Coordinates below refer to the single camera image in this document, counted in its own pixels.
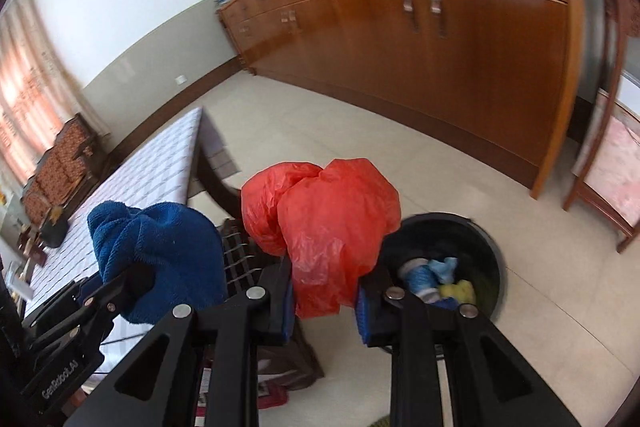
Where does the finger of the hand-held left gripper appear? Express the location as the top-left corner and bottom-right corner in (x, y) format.
(79, 264), (154, 344)
(22, 276), (102, 334)

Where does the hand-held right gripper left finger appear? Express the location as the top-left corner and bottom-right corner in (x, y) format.
(62, 256), (294, 427)

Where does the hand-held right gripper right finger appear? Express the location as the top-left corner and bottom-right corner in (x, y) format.
(355, 264), (582, 427)

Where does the blue paper cup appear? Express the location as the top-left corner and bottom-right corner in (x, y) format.
(399, 258), (442, 304)

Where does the blue towel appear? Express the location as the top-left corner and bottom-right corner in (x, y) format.
(87, 200), (229, 326)

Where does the light blue cloth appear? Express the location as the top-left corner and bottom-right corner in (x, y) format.
(428, 256), (460, 286)

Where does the yellow cloth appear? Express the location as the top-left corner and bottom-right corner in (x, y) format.
(439, 279), (477, 308)

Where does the red plastic bag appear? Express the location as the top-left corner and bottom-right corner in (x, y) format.
(240, 158), (403, 321)

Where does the black trash bin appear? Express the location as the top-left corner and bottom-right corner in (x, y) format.
(374, 212), (506, 354)

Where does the white checkered tablecloth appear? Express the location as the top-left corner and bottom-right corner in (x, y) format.
(20, 106), (267, 349)

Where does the wooden sofa bench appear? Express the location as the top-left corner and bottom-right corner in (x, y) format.
(22, 112), (109, 229)

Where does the pink curtain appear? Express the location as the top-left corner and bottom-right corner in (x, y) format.
(0, 1), (109, 188)

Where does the long wooden sideboard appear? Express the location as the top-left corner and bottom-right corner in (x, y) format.
(217, 0), (586, 201)

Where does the carved wooden side table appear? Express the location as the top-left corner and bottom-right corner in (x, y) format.
(562, 0), (640, 254)

